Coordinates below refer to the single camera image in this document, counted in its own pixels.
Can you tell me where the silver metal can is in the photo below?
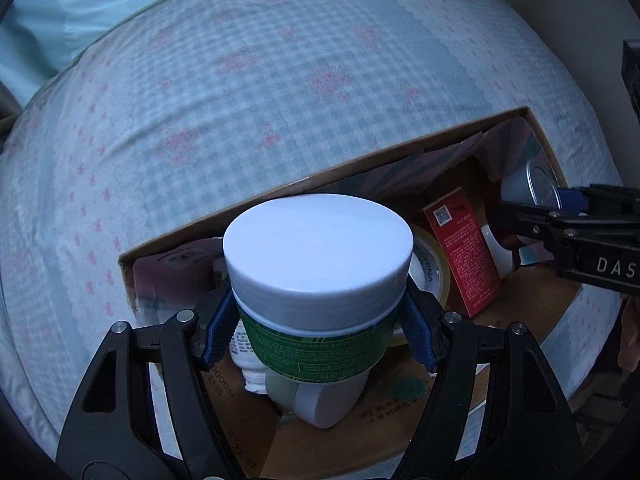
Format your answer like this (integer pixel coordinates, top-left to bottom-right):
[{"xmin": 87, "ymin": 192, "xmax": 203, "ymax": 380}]
[{"xmin": 500, "ymin": 157, "xmax": 564, "ymax": 207}]

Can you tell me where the round pale blue lid jar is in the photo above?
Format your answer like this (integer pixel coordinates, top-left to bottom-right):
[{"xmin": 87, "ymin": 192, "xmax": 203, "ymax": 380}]
[{"xmin": 222, "ymin": 192, "xmax": 415, "ymax": 385}]

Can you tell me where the small green jar white lid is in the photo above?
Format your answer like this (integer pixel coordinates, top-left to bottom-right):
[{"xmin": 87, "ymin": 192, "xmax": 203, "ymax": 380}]
[{"xmin": 264, "ymin": 367, "xmax": 372, "ymax": 430}]

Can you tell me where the paper-wrapped cardboard box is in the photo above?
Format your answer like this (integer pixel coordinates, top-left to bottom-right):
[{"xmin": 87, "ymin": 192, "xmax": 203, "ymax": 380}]
[{"xmin": 118, "ymin": 105, "xmax": 587, "ymax": 480}]

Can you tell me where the light blue hanging cloth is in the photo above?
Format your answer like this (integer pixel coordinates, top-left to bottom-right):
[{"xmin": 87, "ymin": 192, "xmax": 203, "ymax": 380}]
[{"xmin": 0, "ymin": 0, "xmax": 261, "ymax": 111}]

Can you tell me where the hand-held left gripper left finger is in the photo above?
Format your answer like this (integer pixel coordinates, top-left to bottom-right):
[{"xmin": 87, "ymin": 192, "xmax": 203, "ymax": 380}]
[{"xmin": 56, "ymin": 290, "xmax": 247, "ymax": 480}]

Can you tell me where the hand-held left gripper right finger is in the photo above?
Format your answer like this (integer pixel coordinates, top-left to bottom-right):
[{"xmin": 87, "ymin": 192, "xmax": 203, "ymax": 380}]
[{"xmin": 394, "ymin": 287, "xmax": 586, "ymax": 480}]

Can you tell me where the yellow tape roll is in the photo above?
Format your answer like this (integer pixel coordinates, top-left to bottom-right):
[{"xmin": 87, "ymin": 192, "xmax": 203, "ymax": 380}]
[{"xmin": 392, "ymin": 224, "xmax": 452, "ymax": 350}]

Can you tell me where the person's right hand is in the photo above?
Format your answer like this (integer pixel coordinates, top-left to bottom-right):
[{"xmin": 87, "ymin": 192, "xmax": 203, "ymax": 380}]
[{"xmin": 617, "ymin": 300, "xmax": 640, "ymax": 375}]

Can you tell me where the white plastic bottle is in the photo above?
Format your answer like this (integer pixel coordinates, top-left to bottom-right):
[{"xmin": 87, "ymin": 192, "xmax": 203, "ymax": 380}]
[{"xmin": 227, "ymin": 317, "xmax": 268, "ymax": 396}]

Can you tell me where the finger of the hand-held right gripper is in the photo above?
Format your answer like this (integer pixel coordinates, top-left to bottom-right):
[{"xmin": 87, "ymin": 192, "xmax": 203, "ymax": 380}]
[
  {"xmin": 556, "ymin": 184, "xmax": 640, "ymax": 217},
  {"xmin": 492, "ymin": 199, "xmax": 557, "ymax": 252}
]

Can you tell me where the red carton box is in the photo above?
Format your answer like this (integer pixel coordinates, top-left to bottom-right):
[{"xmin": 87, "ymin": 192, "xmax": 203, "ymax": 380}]
[{"xmin": 423, "ymin": 186, "xmax": 504, "ymax": 320}]

